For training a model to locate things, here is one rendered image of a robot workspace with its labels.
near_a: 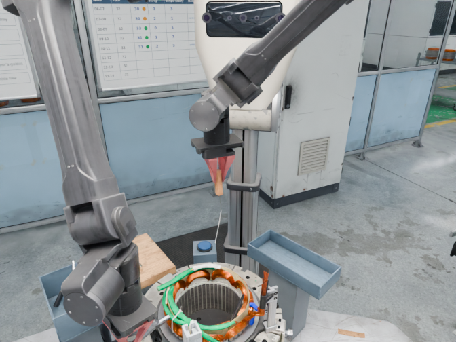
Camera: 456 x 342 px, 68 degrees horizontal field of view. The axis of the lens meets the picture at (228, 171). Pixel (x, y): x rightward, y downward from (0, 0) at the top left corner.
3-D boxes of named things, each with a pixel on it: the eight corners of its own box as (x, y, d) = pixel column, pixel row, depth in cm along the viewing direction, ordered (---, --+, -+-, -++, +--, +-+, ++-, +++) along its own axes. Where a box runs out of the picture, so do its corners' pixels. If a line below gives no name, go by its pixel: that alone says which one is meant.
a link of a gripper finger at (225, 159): (236, 185, 75) (235, 146, 71) (205, 191, 73) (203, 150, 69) (226, 173, 81) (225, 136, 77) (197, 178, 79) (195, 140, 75)
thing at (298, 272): (328, 338, 104) (342, 266, 92) (309, 362, 97) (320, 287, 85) (265, 294, 120) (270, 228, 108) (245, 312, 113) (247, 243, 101)
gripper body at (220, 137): (244, 150, 73) (244, 116, 69) (198, 157, 69) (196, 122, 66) (233, 140, 78) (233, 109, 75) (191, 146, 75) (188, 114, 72)
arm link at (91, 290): (127, 201, 50) (81, 211, 53) (80, 245, 40) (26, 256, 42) (157, 267, 54) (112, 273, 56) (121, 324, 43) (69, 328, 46)
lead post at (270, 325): (277, 329, 70) (281, 287, 65) (265, 333, 69) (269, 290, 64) (273, 322, 72) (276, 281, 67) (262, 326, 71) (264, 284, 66)
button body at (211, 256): (218, 314, 112) (216, 254, 101) (197, 315, 112) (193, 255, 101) (216, 298, 119) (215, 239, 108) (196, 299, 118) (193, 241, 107)
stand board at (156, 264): (103, 307, 82) (102, 300, 81) (81, 264, 96) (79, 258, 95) (176, 273, 93) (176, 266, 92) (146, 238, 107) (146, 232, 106)
